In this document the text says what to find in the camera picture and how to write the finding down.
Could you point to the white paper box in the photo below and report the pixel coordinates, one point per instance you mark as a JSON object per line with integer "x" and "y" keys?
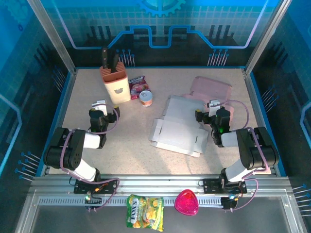
{"x": 175, "y": 131}

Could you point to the pink paper box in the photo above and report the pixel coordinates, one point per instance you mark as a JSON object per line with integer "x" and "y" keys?
{"x": 209, "y": 87}

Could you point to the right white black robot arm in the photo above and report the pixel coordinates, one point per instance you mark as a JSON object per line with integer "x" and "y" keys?
{"x": 255, "y": 150}

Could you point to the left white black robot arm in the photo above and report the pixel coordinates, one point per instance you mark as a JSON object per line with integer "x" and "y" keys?
{"x": 73, "y": 150}

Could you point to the pink translucent plastic box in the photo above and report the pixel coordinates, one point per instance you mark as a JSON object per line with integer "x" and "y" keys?
{"x": 186, "y": 202}

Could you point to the beige knife block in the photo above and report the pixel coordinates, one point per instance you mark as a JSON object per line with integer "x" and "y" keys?
{"x": 119, "y": 89}

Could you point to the small tin can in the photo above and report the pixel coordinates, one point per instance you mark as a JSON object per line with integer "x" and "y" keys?
{"x": 146, "y": 98}

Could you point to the red candy bag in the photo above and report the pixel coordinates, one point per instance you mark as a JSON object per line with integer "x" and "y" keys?
{"x": 137, "y": 86}

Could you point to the aluminium base beam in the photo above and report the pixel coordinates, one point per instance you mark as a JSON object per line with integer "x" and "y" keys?
{"x": 158, "y": 182}

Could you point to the green yellow candy bag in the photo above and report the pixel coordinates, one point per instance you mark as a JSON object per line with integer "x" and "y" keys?
{"x": 144, "y": 212}

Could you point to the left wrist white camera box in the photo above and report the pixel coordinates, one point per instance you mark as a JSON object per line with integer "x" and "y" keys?
{"x": 99, "y": 105}

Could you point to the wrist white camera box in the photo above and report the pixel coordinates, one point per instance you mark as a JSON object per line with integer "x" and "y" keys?
{"x": 99, "y": 105}
{"x": 213, "y": 104}

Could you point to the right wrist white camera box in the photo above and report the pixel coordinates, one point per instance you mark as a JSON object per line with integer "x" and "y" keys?
{"x": 213, "y": 104}

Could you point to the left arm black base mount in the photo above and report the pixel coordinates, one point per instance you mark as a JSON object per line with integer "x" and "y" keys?
{"x": 109, "y": 185}

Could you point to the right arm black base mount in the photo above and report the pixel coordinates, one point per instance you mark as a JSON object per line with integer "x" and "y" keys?
{"x": 211, "y": 186}

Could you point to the aluminium slotted rail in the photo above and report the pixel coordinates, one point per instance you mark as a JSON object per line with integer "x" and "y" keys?
{"x": 170, "y": 201}

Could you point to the aluminium frame post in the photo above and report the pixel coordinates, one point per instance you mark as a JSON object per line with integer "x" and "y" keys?
{"x": 267, "y": 36}
{"x": 52, "y": 36}

